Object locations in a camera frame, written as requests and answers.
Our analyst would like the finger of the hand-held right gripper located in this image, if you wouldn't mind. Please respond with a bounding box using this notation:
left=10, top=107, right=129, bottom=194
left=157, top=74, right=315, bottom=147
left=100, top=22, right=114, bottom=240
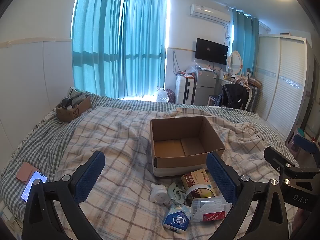
left=293, top=133, right=320, bottom=157
left=264, top=146, right=299, bottom=178

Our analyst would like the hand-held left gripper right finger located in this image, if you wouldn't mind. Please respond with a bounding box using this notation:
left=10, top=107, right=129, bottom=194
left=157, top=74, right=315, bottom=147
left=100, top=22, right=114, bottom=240
left=206, top=151, right=290, bottom=240

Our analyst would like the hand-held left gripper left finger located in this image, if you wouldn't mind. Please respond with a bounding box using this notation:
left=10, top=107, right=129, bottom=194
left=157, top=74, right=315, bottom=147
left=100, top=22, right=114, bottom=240
left=22, top=151, right=106, bottom=240

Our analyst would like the clear tape roll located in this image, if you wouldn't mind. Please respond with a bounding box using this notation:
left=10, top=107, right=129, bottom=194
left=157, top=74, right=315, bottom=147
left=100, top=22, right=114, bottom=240
left=185, top=183, right=217, bottom=203

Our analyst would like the brown and red medicine box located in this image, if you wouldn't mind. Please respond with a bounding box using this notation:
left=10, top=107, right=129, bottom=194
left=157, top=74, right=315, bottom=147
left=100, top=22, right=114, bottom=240
left=180, top=169, right=213, bottom=198

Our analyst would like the clear cotton swab box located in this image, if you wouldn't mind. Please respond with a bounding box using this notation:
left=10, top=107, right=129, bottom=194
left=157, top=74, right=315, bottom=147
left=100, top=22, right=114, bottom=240
left=191, top=196, right=233, bottom=223

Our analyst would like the pale green clip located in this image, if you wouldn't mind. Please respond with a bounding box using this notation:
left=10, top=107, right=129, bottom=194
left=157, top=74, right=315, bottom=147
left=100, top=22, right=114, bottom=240
left=167, top=181, right=187, bottom=203

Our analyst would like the large cardboard box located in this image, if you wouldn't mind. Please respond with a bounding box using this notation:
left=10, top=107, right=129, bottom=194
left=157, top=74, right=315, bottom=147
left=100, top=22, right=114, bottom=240
left=150, top=116, right=225, bottom=178

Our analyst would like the blue tissue packet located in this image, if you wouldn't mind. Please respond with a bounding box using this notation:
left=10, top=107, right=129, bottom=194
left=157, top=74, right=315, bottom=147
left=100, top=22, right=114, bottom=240
left=162, top=204, right=192, bottom=231

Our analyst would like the white plastic toy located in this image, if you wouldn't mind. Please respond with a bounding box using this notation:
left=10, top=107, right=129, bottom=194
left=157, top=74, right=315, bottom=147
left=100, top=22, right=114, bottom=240
left=151, top=183, right=172, bottom=205

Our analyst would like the purple plastic stool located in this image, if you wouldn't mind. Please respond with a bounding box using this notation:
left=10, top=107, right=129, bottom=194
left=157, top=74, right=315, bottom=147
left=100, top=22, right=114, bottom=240
left=285, top=127, right=305, bottom=153

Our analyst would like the cream plaid blanket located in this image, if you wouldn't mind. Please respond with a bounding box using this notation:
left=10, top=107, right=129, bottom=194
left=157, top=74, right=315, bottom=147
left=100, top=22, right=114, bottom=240
left=56, top=104, right=299, bottom=240

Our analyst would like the smartphone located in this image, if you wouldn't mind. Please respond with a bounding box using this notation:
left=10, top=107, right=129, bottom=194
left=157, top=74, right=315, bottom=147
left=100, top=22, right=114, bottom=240
left=21, top=170, right=48, bottom=203

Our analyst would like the green checked bedsheet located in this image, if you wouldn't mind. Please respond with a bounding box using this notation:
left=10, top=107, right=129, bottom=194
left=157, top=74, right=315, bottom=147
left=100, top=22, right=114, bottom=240
left=0, top=91, right=290, bottom=240

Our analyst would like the white chair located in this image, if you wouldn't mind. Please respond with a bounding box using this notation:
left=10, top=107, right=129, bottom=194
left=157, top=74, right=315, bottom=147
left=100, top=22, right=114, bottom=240
left=244, top=89, right=253, bottom=111

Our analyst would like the pink wallet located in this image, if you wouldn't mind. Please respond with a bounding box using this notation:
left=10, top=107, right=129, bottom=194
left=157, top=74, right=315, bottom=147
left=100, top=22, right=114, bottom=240
left=16, top=162, right=38, bottom=182

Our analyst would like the white wardrobe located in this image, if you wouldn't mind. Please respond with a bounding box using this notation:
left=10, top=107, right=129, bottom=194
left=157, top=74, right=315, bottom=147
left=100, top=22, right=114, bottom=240
left=252, top=34, right=314, bottom=138

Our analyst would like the small cardboard box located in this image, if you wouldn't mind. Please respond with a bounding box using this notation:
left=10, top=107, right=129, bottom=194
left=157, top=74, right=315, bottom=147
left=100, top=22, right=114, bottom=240
left=55, top=94, right=93, bottom=123

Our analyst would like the black jacket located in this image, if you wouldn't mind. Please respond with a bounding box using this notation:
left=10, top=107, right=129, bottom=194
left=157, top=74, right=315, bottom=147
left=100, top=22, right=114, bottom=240
left=222, top=83, right=250, bottom=110

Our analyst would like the silver mini fridge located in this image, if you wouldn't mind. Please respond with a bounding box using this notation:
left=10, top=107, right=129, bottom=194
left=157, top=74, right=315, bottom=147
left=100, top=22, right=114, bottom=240
left=193, top=68, right=218, bottom=106

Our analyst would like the white suitcase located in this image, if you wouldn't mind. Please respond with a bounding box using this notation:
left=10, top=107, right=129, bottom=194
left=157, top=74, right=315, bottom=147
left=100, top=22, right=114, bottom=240
left=175, top=74, right=197, bottom=105

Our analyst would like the dark patterned bag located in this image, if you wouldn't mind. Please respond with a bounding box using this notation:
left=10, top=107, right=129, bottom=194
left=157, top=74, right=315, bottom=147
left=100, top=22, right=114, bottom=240
left=164, top=88, right=177, bottom=103

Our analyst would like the white plastic bag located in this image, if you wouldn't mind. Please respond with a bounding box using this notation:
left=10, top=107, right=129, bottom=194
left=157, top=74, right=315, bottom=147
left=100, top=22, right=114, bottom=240
left=156, top=87, right=171, bottom=103

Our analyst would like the oval white mirror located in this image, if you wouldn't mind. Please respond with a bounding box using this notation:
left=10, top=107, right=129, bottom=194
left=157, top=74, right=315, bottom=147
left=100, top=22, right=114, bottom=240
left=227, top=50, right=244, bottom=76

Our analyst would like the clear plastic bag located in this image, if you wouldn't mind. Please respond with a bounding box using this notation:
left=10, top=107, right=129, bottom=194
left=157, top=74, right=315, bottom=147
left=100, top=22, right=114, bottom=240
left=184, top=60, right=198, bottom=75

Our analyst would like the narrow teal curtain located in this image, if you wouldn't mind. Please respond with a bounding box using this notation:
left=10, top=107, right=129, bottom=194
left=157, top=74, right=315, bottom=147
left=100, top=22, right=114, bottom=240
left=231, top=8, right=260, bottom=78

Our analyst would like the wide teal curtain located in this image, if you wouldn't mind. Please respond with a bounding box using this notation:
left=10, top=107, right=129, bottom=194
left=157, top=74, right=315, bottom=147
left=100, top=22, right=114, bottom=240
left=71, top=0, right=171, bottom=102

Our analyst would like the white air conditioner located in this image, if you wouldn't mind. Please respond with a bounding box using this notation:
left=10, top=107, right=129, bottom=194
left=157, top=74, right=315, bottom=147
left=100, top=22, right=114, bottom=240
left=190, top=3, right=232, bottom=26

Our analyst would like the wall television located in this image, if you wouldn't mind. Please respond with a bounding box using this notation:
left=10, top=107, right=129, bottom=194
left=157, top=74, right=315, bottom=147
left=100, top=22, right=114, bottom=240
left=195, top=38, right=229, bottom=66

